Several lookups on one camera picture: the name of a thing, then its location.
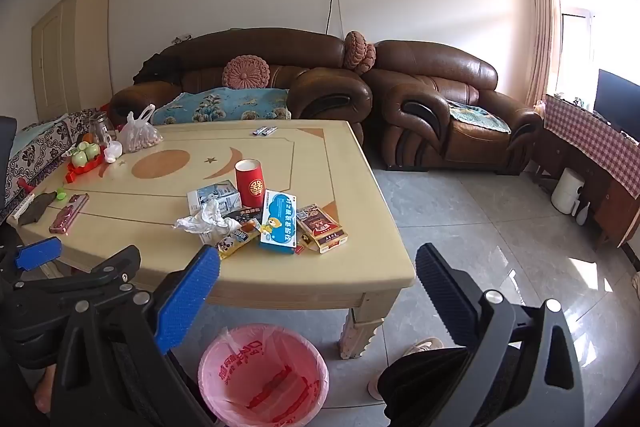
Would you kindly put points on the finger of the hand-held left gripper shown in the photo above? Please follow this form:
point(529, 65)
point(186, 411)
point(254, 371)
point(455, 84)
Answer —
point(37, 253)
point(112, 268)

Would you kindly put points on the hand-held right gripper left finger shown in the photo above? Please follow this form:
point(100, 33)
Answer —
point(187, 297)

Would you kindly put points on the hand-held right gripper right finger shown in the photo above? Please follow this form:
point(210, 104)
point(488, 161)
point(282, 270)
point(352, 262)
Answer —
point(445, 297)

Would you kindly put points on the yellow snack wrapper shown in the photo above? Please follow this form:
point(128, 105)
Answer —
point(235, 243)

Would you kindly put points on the white tissue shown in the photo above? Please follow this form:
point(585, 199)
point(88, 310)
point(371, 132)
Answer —
point(205, 217)

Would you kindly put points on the pink bin with plastic liner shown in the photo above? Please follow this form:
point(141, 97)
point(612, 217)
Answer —
point(260, 377)

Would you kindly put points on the dark cloth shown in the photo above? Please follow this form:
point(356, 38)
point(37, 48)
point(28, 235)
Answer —
point(36, 207)

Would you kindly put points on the pink phone case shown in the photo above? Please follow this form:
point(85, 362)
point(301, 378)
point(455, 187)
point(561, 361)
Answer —
point(68, 213)

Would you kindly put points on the person's beige shoe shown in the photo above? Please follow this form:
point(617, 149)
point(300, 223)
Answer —
point(374, 389)
point(424, 347)

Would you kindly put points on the beige wooden coffee table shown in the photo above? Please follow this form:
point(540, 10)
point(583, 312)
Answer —
point(150, 192)

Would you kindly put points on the person's black clothing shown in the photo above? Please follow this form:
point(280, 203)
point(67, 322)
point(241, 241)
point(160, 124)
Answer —
point(430, 382)

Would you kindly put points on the red fruit tray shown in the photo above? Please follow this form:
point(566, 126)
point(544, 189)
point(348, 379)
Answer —
point(85, 169)

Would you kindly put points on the black and orange box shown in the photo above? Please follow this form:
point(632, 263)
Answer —
point(247, 213)

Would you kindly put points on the green apple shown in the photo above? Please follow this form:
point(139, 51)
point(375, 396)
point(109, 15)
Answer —
point(92, 151)
point(79, 158)

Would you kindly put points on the white and blue carton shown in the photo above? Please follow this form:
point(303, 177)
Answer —
point(220, 193)

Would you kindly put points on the patterned sofa cover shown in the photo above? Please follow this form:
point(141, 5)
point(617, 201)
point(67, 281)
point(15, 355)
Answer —
point(45, 142)

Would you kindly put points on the blue and white medicine box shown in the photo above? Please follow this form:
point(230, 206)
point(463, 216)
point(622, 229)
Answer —
point(277, 222)

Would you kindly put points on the orange fruit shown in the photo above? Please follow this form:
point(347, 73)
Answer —
point(87, 138)

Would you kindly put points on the red paper cup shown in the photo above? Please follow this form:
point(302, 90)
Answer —
point(250, 184)

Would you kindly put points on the clear plastic bag of nuts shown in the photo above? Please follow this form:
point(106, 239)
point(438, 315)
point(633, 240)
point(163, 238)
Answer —
point(139, 137)

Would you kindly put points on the glass jar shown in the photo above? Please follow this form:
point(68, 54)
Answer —
point(102, 127)

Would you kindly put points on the red and gold cigarette box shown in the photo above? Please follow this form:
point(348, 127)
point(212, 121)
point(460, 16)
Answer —
point(321, 228)

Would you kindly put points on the white round appliance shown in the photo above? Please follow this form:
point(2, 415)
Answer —
point(566, 191)

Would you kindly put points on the teal seat cloth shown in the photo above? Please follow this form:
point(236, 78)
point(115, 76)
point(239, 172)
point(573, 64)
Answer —
point(475, 116)

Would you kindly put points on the wooden television cabinet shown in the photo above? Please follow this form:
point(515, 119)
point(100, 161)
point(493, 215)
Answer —
point(612, 207)

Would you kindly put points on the blue floral blanket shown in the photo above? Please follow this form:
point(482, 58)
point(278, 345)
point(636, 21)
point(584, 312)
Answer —
point(220, 104)

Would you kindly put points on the cream wardrobe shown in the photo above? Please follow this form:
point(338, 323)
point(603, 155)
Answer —
point(70, 57)

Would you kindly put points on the black clothing pile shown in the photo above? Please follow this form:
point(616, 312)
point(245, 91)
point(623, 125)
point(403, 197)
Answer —
point(155, 68)

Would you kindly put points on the red checked tablecloth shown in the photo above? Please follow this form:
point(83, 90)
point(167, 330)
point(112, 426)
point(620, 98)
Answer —
point(595, 137)

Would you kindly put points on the brown leather armchair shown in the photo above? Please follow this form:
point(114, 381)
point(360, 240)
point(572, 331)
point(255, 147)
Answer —
point(430, 72)

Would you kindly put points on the pink round crochet cushion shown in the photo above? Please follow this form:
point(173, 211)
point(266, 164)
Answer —
point(369, 58)
point(246, 73)
point(354, 47)

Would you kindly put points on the brown leather sofa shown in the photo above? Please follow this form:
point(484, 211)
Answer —
point(320, 87)

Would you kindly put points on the black television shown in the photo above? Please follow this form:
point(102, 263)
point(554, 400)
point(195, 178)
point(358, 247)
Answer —
point(617, 99)

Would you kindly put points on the beige curtain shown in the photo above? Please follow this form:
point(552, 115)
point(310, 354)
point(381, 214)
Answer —
point(542, 22)

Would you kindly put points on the window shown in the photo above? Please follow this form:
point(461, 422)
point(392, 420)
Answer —
point(595, 22)

